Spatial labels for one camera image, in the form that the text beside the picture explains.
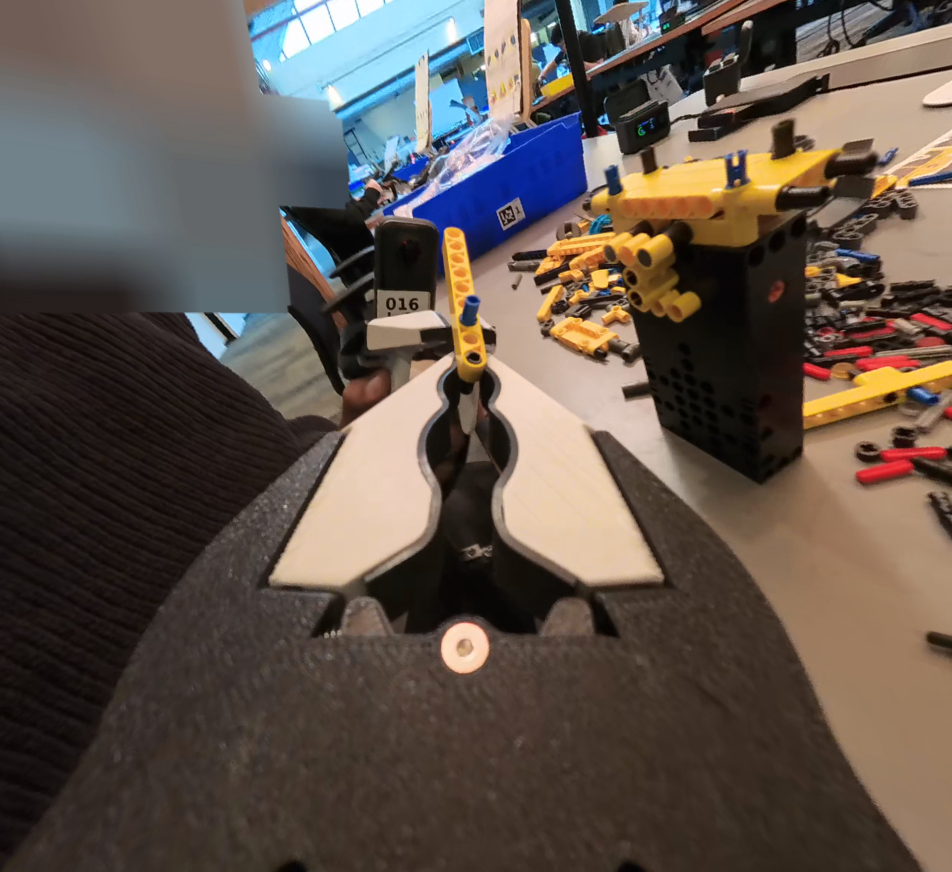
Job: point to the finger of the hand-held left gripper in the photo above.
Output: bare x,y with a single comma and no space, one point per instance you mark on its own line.
485,333
405,331

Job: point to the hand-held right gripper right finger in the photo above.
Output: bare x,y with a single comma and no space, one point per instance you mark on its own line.
587,507

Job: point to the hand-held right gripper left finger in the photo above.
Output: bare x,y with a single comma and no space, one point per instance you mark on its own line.
357,507

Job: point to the blue connector pin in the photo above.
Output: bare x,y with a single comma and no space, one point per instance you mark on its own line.
469,310

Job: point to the long yellow beam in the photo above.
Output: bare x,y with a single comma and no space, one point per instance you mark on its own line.
462,292

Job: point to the black rectangular block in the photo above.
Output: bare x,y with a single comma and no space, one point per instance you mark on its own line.
729,366

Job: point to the yellow toy brick assembly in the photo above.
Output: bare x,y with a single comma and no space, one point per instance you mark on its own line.
714,195

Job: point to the person's left hand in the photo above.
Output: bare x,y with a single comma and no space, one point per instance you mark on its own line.
364,396

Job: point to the black office chair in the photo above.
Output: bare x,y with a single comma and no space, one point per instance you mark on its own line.
327,255

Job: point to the yellow rectangular panel brick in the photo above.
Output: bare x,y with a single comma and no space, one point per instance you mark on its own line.
584,335

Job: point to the pile of mixed toy bricks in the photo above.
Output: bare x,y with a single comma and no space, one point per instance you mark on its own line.
580,255

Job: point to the dark grey axle pin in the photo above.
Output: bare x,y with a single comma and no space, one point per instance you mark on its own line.
636,390

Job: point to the clear plastic bags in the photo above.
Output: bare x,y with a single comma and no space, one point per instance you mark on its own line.
476,143

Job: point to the blue plastic bin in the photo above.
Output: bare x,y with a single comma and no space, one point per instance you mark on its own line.
520,188

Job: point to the person's dark sweater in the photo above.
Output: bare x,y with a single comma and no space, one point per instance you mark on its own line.
111,478

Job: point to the black device with display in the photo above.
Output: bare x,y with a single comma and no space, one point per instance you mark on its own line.
643,125

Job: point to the yellow angled beam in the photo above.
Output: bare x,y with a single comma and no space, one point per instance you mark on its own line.
870,389

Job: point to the black flat adapter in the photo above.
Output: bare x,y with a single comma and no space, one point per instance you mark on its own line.
758,106

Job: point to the black stand device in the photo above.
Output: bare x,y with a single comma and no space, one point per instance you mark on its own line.
725,69

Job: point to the printed instruction sheet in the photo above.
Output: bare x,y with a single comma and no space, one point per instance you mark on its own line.
922,162

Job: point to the wooden post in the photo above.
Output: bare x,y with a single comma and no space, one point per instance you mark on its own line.
297,255

